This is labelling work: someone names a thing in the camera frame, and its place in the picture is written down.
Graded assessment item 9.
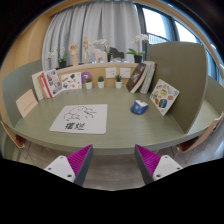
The wooden desk back shelf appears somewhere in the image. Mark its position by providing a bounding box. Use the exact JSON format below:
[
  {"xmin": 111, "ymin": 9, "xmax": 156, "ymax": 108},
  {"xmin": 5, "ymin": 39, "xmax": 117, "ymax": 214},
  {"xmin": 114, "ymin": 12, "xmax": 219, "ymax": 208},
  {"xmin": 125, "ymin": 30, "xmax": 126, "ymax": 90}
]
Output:
[{"xmin": 54, "ymin": 61, "xmax": 139, "ymax": 88}]

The blue and white computer mouse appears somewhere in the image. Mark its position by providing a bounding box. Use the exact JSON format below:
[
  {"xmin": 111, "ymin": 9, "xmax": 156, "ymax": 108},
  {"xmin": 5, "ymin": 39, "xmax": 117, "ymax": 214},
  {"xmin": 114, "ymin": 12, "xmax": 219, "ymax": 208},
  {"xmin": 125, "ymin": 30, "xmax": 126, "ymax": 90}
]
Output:
[{"xmin": 130, "ymin": 99, "xmax": 149, "ymax": 115}]

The wooden artist mannequin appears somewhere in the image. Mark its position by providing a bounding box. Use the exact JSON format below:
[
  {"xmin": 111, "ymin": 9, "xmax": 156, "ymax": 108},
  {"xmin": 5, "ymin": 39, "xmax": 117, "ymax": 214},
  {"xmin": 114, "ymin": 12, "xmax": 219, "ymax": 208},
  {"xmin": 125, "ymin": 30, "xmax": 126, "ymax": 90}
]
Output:
[{"xmin": 82, "ymin": 36, "xmax": 92, "ymax": 64}]

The pink horse figure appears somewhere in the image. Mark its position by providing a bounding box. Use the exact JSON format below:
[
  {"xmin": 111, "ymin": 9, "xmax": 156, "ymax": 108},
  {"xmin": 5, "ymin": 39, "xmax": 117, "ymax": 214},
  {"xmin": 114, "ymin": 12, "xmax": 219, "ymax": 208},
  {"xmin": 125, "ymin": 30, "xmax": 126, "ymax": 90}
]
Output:
[{"xmin": 92, "ymin": 48, "xmax": 109, "ymax": 64}]

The balcony railing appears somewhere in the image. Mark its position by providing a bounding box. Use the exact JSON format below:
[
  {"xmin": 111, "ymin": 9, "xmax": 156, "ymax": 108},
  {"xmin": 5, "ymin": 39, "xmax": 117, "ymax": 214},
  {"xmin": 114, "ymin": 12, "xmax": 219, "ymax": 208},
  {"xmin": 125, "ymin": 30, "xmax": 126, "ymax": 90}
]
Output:
[{"xmin": 148, "ymin": 33, "xmax": 168, "ymax": 45}]

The tall white orchid, black pot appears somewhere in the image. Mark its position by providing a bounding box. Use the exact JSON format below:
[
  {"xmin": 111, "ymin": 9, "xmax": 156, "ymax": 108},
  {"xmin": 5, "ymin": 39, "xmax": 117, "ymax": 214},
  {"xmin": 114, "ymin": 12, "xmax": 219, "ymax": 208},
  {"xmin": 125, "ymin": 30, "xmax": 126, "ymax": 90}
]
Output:
[{"xmin": 126, "ymin": 33, "xmax": 150, "ymax": 64}]

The plain white book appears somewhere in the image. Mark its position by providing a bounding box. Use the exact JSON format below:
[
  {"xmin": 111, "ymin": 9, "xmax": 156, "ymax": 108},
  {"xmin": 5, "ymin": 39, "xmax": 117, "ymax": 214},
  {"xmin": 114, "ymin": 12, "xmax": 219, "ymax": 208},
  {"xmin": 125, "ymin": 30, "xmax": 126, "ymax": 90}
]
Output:
[{"xmin": 31, "ymin": 70, "xmax": 46, "ymax": 101}]

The wooden hand model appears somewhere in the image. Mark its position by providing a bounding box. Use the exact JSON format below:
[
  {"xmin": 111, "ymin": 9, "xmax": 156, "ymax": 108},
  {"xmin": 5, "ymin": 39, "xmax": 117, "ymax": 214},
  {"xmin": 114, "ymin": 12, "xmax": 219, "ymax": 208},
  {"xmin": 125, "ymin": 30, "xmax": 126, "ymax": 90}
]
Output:
[{"xmin": 68, "ymin": 43, "xmax": 80, "ymax": 67}]

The white doodle-print mouse pad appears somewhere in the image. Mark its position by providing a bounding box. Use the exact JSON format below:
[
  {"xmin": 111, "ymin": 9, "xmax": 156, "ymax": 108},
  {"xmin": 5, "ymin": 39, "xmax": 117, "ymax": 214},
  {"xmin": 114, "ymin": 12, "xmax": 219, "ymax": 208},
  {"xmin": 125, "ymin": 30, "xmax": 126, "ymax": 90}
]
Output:
[{"xmin": 49, "ymin": 103, "xmax": 109, "ymax": 135}]

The small plant in white pot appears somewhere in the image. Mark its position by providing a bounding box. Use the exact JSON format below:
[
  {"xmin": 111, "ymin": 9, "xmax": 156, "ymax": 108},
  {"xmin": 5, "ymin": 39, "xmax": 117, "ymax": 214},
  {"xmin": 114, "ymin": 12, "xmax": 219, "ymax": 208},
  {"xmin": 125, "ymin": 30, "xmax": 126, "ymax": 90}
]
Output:
[
  {"xmin": 114, "ymin": 74, "xmax": 124, "ymax": 89},
  {"xmin": 84, "ymin": 76, "xmax": 94, "ymax": 90},
  {"xmin": 96, "ymin": 75, "xmax": 106, "ymax": 89}
]

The large green divider panel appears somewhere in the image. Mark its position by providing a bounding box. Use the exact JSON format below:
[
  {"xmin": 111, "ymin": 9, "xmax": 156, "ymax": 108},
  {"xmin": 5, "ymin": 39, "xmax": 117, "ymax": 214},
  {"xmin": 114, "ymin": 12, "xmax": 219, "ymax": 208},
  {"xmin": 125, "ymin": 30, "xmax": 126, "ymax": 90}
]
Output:
[{"xmin": 146, "ymin": 41, "xmax": 209, "ymax": 134}]

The white card with small pictures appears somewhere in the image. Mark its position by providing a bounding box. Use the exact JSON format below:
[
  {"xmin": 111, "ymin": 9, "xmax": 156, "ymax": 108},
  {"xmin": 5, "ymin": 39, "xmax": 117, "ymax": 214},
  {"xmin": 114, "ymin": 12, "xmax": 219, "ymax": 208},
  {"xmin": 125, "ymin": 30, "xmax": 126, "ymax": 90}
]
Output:
[{"xmin": 60, "ymin": 71, "xmax": 83, "ymax": 91}]

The far green divider panel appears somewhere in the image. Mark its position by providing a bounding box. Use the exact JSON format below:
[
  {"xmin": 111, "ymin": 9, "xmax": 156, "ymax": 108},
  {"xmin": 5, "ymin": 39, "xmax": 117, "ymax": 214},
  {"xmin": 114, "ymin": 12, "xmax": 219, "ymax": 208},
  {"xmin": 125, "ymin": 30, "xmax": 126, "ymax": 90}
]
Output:
[{"xmin": 203, "ymin": 75, "xmax": 224, "ymax": 116}]

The white card with colourful stickers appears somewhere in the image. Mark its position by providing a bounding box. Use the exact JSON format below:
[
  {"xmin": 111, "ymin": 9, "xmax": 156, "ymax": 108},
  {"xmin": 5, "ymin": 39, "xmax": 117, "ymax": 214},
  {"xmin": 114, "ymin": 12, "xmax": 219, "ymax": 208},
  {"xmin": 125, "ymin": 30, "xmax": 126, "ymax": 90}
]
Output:
[{"xmin": 149, "ymin": 78, "xmax": 180, "ymax": 117}]

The white-covered books stack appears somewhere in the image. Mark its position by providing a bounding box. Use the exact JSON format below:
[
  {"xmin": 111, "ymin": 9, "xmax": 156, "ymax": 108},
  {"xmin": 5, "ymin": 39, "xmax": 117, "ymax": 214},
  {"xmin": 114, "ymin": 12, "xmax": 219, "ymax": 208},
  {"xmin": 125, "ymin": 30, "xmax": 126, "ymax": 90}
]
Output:
[{"xmin": 138, "ymin": 60, "xmax": 158, "ymax": 95}]

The red-spined photo magazine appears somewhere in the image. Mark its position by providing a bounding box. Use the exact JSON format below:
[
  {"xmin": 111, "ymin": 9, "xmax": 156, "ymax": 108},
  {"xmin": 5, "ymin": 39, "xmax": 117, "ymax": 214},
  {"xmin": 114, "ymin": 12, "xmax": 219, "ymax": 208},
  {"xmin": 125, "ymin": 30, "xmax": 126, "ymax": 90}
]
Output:
[{"xmin": 37, "ymin": 68, "xmax": 64, "ymax": 100}]

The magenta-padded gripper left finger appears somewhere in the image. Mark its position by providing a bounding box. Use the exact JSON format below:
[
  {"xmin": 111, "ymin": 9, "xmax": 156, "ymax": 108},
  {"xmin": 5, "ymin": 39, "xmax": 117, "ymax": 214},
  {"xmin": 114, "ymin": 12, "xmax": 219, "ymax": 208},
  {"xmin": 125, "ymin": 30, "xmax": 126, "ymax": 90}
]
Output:
[{"xmin": 43, "ymin": 144, "xmax": 94, "ymax": 187}]

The black horse figure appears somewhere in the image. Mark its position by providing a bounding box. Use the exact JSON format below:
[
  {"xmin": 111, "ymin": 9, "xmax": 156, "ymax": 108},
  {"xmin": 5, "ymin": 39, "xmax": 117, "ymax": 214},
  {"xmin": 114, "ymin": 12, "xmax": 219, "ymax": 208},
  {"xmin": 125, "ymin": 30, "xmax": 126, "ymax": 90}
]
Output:
[{"xmin": 109, "ymin": 46, "xmax": 125, "ymax": 63}]

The purple round number sign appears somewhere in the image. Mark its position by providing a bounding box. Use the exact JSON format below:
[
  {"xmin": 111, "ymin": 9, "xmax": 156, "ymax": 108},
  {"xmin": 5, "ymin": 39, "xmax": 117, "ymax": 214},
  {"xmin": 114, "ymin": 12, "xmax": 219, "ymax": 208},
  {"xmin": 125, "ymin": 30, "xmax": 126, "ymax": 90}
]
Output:
[{"xmin": 80, "ymin": 71, "xmax": 94, "ymax": 85}]

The white orchid behind horses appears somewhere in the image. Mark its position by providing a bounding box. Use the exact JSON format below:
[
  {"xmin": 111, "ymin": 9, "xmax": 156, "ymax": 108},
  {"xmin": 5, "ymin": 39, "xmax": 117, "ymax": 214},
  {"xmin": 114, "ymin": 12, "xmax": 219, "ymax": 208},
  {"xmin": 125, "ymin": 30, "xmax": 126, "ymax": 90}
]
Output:
[{"xmin": 92, "ymin": 38, "xmax": 113, "ymax": 63}]

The grey curtain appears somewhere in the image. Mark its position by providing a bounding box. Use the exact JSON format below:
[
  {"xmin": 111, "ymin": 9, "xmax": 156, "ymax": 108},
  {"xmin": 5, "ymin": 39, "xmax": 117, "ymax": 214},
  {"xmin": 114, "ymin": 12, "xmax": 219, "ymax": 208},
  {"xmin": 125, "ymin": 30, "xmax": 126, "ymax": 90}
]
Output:
[{"xmin": 41, "ymin": 1, "xmax": 143, "ymax": 71}]

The low green divider panel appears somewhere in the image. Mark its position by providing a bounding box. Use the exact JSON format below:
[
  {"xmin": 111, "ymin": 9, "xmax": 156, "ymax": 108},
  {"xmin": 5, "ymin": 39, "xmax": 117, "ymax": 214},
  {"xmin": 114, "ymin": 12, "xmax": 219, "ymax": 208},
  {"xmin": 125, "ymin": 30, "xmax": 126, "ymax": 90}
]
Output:
[{"xmin": 1, "ymin": 59, "xmax": 44, "ymax": 128}]

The beige paper card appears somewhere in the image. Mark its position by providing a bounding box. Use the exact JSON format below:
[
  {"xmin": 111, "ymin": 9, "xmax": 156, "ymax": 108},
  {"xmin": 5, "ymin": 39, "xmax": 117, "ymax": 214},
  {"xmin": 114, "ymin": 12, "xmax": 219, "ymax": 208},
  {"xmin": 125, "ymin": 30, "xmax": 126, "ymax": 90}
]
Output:
[{"xmin": 15, "ymin": 88, "xmax": 39, "ymax": 119}]

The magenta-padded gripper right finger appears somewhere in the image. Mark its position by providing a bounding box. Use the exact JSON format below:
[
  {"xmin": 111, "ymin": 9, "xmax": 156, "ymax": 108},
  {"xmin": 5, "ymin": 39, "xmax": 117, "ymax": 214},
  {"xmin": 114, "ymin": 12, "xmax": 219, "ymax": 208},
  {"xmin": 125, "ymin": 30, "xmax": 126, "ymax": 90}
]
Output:
[{"xmin": 134, "ymin": 144, "xmax": 184, "ymax": 185}]

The white wall socket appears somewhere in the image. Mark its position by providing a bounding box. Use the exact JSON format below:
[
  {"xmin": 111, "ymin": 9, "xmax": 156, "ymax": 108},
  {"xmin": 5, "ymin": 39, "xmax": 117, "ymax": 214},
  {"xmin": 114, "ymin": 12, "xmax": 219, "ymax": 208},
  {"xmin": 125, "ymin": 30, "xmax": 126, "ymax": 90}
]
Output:
[
  {"xmin": 119, "ymin": 67, "xmax": 132, "ymax": 79},
  {"xmin": 105, "ymin": 67, "xmax": 118, "ymax": 79}
]

